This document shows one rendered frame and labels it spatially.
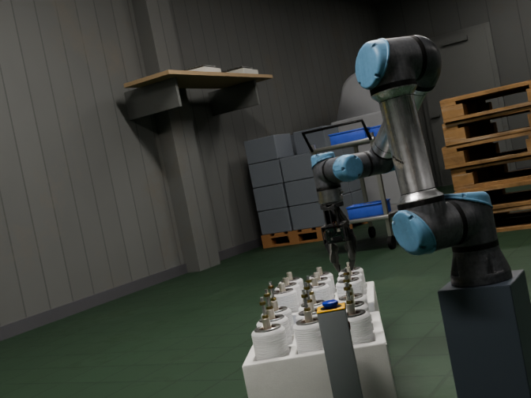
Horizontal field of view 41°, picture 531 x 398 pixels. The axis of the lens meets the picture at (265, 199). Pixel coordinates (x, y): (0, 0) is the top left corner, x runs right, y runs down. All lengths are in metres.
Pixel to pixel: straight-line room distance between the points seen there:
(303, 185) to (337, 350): 4.59
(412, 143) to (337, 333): 0.50
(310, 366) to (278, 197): 4.59
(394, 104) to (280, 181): 4.69
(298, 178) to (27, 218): 2.56
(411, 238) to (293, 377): 0.50
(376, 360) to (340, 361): 0.16
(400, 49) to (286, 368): 0.87
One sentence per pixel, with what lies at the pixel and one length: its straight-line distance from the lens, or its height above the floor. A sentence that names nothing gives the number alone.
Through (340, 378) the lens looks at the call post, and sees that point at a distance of 1.79.
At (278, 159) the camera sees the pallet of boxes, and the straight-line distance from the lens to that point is 6.41.
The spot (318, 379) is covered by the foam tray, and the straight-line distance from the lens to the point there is 1.93.
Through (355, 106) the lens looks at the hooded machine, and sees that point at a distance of 8.08.
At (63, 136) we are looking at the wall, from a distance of 5.13.
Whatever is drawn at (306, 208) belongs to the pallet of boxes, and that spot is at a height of 0.30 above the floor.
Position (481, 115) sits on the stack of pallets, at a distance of 4.89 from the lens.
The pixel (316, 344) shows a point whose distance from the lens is 1.93.
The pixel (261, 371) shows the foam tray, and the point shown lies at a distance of 1.93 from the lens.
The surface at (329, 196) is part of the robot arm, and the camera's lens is 2.10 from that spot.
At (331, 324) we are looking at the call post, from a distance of 1.76.
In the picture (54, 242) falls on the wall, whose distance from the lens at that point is 4.92.
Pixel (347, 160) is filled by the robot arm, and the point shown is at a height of 0.66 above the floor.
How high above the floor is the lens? 0.67
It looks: 2 degrees down
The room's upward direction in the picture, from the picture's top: 11 degrees counter-clockwise
